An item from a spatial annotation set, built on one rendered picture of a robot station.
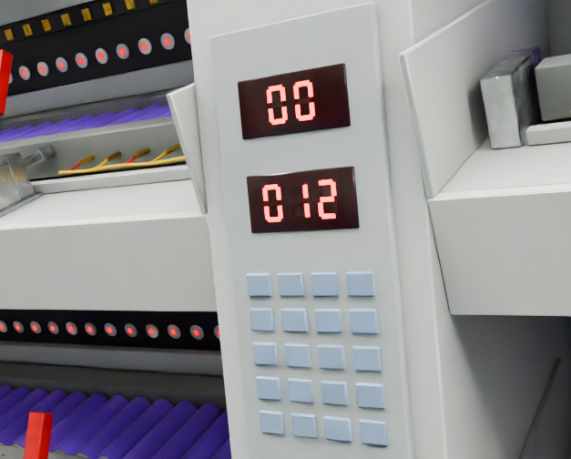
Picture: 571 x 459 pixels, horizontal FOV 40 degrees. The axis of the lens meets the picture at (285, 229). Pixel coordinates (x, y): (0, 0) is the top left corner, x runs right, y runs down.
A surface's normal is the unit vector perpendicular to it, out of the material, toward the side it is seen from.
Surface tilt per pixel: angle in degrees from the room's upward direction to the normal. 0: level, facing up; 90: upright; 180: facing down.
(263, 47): 90
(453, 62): 90
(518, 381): 90
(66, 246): 108
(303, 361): 90
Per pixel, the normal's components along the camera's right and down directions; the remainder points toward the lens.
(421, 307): -0.52, 0.11
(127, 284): -0.47, 0.40
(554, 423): 0.85, -0.04
